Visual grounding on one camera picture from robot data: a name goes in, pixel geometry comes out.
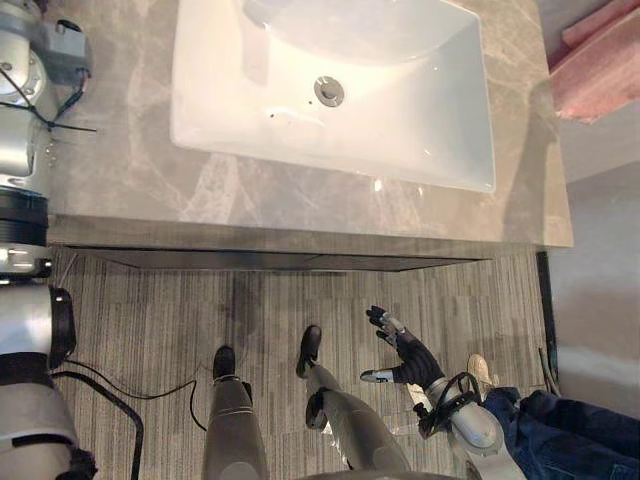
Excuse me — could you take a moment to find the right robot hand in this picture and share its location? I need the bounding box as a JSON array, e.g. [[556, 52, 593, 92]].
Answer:
[[360, 305, 446, 396]]

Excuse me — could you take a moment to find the person's shoe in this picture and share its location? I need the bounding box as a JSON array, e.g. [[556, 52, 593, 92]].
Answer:
[[466, 353, 502, 397]]

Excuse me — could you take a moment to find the silver right robot leg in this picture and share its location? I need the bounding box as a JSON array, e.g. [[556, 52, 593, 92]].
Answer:
[[295, 324, 417, 480]]

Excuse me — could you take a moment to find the silver robot leg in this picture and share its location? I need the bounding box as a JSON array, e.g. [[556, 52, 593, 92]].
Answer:
[[201, 345, 272, 480], [295, 324, 417, 480]]

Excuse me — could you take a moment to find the dark vanity cabinet front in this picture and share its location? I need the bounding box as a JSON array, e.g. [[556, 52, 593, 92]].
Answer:
[[63, 244, 497, 275]]

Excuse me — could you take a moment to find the person's leg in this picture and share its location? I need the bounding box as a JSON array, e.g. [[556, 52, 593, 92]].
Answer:
[[483, 386, 640, 480]]

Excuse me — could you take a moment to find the silver left robot leg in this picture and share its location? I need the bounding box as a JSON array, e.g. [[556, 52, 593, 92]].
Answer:
[[201, 345, 272, 480]]

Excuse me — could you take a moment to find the white rectangular sink basin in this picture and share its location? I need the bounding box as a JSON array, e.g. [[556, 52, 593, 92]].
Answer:
[[169, 0, 498, 194]]

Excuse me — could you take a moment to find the metal sink drain plug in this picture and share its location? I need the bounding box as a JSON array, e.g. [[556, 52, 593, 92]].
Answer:
[[313, 75, 347, 108]]

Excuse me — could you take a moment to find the pink towel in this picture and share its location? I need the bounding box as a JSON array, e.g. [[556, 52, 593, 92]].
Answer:
[[546, 0, 640, 122]]

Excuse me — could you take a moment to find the black cable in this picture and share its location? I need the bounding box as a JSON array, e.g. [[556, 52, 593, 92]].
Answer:
[[48, 360, 212, 480]]

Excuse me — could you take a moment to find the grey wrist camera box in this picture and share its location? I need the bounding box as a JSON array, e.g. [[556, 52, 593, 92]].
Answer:
[[41, 18, 94, 84]]

